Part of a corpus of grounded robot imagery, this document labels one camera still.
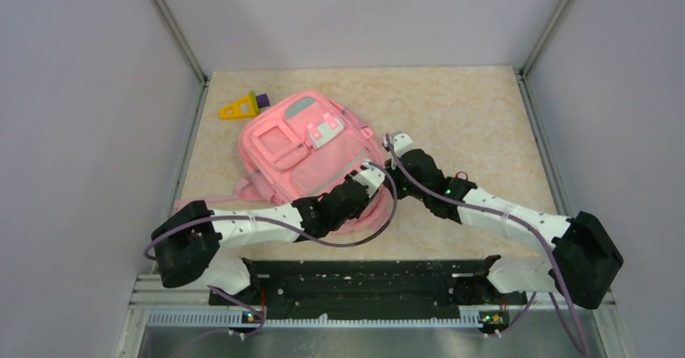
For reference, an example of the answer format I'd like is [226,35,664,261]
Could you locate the pink student backpack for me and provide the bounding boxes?
[206,91,396,232]

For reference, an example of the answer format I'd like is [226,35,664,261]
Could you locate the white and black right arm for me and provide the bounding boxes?
[385,149,624,310]

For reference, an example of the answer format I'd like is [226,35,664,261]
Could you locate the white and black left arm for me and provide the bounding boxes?
[144,172,384,305]

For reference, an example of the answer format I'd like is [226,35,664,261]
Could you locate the yellow and purple toy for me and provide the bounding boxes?
[218,91,271,120]

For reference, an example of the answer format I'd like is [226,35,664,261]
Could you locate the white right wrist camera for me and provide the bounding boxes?
[382,131,414,158]

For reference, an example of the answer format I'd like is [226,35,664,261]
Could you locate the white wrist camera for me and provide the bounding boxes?
[352,160,386,199]
[382,131,414,158]

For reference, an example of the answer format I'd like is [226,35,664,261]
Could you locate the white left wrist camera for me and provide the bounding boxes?
[352,160,386,199]

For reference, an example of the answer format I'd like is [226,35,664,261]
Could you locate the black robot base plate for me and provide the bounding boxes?
[236,259,527,321]

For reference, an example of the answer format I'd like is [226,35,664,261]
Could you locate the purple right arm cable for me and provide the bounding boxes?
[384,133,590,356]

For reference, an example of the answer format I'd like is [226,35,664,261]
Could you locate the aluminium frame rail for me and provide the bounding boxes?
[115,272,632,358]

